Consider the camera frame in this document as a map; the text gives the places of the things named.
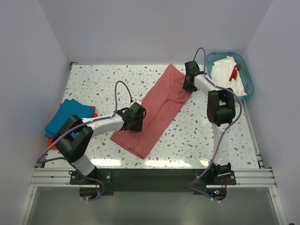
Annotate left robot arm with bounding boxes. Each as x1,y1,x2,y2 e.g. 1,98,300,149
52,101,147,184

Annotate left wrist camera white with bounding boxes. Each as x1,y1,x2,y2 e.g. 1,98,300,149
131,99,142,105

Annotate folded orange t shirt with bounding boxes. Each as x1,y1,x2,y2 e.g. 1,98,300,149
47,113,98,150

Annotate teal plastic bin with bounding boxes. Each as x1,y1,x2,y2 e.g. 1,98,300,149
206,52,255,100

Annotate folded teal t shirt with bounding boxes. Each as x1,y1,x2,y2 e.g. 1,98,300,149
45,99,94,138

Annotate salmon pink t shirt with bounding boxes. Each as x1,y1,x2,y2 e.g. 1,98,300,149
111,64,192,159

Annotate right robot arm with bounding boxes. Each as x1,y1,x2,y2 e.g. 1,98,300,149
183,61,236,184

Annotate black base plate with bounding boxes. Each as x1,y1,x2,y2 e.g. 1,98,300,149
69,169,237,200

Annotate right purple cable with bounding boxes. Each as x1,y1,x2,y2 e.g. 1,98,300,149
188,47,243,197

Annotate white t shirt in bin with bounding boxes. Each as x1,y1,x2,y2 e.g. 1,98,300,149
211,56,247,97

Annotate aluminium rail frame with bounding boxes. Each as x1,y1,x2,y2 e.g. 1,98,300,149
18,148,287,225

